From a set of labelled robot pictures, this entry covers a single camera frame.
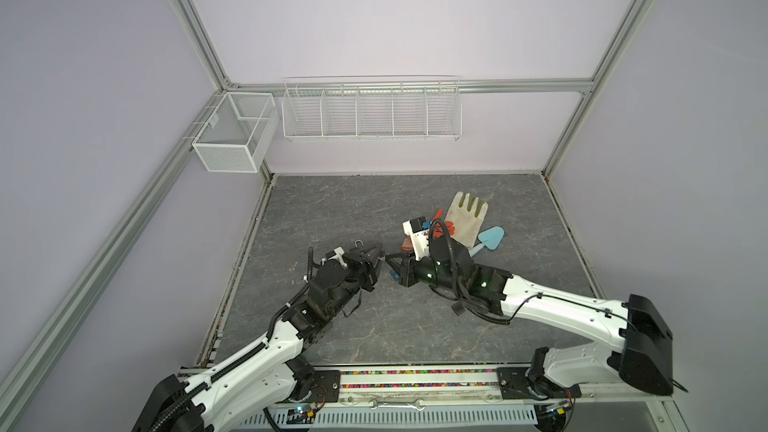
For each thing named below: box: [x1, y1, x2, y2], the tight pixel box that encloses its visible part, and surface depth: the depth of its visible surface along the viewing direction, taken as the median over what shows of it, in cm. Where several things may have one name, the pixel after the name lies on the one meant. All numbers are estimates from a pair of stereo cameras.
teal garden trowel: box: [468, 226, 505, 257], surface depth 104 cm
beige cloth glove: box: [444, 192, 489, 249], surface depth 110 cm
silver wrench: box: [369, 398, 425, 411], surface depth 73 cm
